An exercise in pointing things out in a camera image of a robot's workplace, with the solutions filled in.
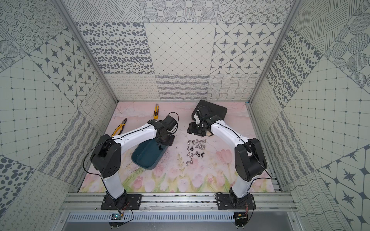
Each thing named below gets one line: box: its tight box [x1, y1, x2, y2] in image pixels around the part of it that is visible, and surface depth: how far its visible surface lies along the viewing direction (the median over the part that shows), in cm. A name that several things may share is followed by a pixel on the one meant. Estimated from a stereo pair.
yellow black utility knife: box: [153, 103, 159, 120], surface depth 113 cm
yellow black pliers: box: [110, 117, 128, 138], surface depth 105 cm
